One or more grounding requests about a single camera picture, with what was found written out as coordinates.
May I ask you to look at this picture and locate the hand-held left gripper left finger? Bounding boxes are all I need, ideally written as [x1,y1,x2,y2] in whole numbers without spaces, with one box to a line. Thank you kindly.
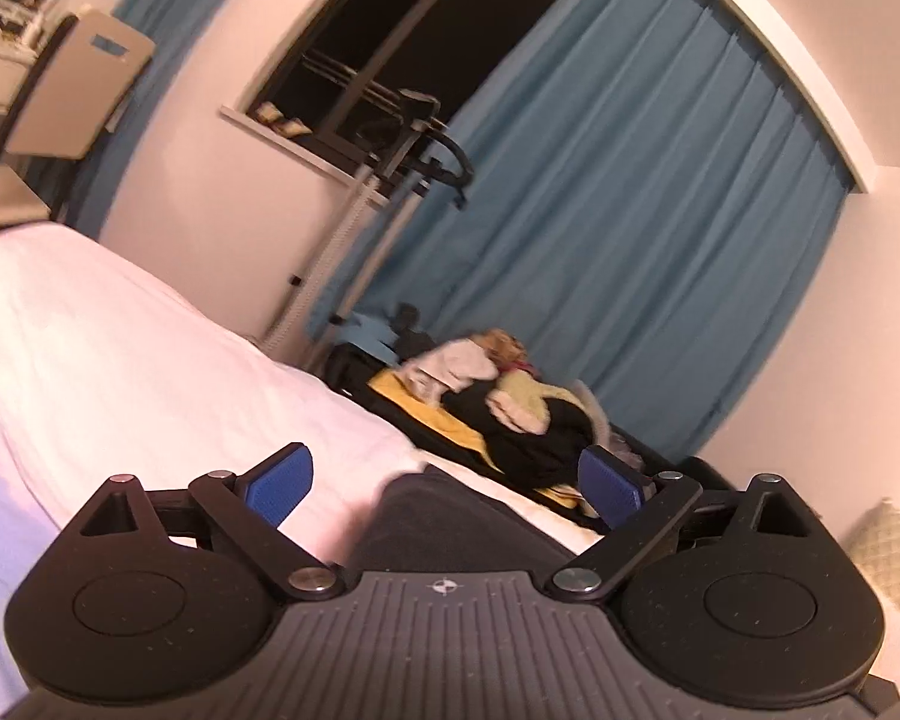
[80,444,344,602]

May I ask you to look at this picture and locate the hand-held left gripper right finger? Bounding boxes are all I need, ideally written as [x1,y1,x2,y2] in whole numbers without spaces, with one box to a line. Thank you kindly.
[547,446,822,602]

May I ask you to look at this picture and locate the black padded garment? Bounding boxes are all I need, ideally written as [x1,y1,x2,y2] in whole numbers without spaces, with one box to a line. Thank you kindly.
[349,465,605,586]

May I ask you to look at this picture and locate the pile of mixed clothes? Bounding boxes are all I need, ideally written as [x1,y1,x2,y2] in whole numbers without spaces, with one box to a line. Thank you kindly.
[367,367,582,511]

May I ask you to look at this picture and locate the black sofa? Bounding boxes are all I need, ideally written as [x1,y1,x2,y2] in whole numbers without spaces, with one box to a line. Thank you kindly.
[322,341,736,518]

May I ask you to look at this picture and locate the black cloth in pile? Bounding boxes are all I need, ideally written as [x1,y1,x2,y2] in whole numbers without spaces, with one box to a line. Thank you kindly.
[450,382,593,492]

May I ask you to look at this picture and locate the cream fleece cloth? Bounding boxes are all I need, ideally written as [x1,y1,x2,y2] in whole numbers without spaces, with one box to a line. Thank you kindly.
[491,375,571,432]

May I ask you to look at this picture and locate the brown cloth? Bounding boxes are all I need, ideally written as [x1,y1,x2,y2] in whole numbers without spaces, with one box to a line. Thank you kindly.
[476,328,530,372]

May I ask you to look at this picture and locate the white cloth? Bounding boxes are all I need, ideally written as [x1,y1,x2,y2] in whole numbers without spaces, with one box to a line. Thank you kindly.
[401,339,500,402]

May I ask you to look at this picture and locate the wide blue curtain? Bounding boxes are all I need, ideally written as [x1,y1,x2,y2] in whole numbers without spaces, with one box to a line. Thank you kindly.
[307,0,856,466]

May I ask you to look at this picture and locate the cream quilted cushion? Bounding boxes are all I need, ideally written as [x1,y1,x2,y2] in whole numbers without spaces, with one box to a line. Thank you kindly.
[847,499,900,620]

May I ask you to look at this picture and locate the garment steamer stand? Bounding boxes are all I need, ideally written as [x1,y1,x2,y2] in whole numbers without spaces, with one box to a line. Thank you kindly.
[262,90,473,350]

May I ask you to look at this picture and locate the socks on windowsill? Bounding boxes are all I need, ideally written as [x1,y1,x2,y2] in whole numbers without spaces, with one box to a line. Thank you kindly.
[259,101,312,137]

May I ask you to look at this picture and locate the dark window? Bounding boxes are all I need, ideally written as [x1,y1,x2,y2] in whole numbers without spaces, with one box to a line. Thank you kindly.
[221,0,608,188]

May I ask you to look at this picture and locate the beige chair with dark frame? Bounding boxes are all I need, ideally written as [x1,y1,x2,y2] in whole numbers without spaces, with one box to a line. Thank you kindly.
[0,11,157,230]

